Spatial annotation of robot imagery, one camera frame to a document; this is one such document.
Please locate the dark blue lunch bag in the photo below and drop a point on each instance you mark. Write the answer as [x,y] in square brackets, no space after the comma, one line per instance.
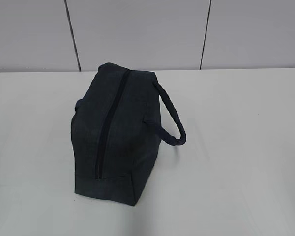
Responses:
[116,132]

